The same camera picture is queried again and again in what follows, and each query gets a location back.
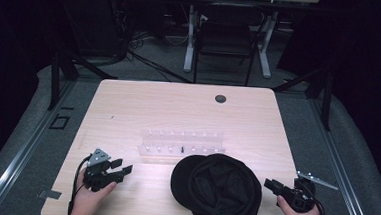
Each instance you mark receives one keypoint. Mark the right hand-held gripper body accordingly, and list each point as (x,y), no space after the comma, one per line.
(301,199)

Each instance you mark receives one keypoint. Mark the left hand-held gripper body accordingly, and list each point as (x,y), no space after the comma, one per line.
(96,175)

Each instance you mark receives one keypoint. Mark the black hat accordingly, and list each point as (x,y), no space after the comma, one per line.
(218,192)

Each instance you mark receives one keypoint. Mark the person's left hand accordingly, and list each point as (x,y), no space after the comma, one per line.
(87,201)

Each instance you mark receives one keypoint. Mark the grey tape strip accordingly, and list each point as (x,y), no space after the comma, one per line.
(49,194)

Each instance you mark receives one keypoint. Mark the clear acrylic peg rack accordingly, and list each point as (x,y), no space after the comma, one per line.
(181,142)

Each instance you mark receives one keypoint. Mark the black square tape outline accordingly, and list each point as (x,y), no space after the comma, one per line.
(59,122)

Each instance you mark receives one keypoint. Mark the short black tape strip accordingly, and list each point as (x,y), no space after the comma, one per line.
(67,108)

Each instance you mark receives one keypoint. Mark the black metal stand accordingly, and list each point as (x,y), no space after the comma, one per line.
(56,79)
(327,99)

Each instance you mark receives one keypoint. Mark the dark round table grommet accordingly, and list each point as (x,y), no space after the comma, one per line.
(220,98)

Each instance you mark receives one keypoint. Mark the white-legged desk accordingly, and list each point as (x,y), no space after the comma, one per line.
(190,47)

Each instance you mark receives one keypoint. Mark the black chair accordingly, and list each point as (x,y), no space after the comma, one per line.
(228,36)

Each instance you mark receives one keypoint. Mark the aluminium floor rail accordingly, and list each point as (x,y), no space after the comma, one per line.
(18,157)
(341,170)

